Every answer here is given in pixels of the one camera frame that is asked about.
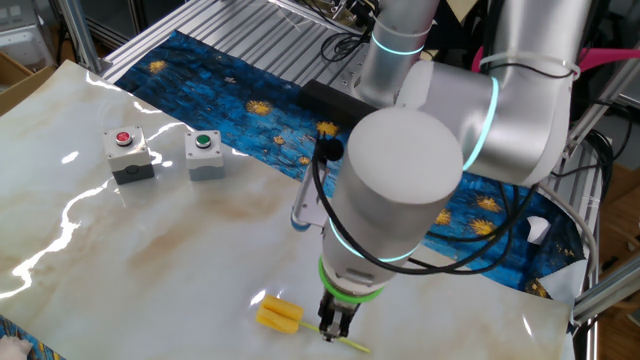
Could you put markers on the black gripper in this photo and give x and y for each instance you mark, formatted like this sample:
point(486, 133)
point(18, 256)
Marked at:
point(340, 307)

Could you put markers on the aluminium frame post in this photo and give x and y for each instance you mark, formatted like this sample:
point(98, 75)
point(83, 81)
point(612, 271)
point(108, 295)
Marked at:
point(80, 35)

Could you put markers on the cardboard box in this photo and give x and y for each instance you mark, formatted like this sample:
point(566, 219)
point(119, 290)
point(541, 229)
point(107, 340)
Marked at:
point(20, 85)

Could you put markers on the grey metal cabinet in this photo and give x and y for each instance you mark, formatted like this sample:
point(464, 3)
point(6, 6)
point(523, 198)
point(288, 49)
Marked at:
point(25, 40)

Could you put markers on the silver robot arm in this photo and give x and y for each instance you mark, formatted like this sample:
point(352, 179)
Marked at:
point(400, 175)

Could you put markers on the marble pattern table sheet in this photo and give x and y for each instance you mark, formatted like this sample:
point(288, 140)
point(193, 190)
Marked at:
point(150, 250)

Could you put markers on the white paper scrap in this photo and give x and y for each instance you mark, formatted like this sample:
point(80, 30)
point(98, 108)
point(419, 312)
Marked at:
point(537, 231)

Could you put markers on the green push button box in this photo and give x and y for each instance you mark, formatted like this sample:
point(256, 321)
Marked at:
point(205, 160)

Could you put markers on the pink watering can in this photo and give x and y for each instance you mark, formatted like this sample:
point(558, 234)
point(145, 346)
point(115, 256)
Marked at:
point(610, 56)

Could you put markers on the diagonal aluminium bar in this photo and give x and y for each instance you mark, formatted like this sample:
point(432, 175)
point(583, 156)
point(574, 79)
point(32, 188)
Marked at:
point(600, 107)

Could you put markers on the red push button box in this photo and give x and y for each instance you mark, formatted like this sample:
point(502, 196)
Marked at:
point(127, 160)

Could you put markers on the blue starry painted cloth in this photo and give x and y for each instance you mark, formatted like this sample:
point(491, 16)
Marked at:
point(35, 345)
point(210, 85)

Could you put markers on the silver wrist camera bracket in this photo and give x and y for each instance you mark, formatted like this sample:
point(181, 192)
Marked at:
point(307, 205)

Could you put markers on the white fluffy cloth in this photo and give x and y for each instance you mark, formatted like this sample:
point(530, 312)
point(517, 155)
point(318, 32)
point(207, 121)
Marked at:
point(12, 349)

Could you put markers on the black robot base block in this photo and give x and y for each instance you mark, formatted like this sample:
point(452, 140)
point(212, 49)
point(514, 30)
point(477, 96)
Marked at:
point(330, 102)

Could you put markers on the aluminium frame rail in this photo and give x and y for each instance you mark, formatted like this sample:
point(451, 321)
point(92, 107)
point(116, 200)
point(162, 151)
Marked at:
point(610, 290)

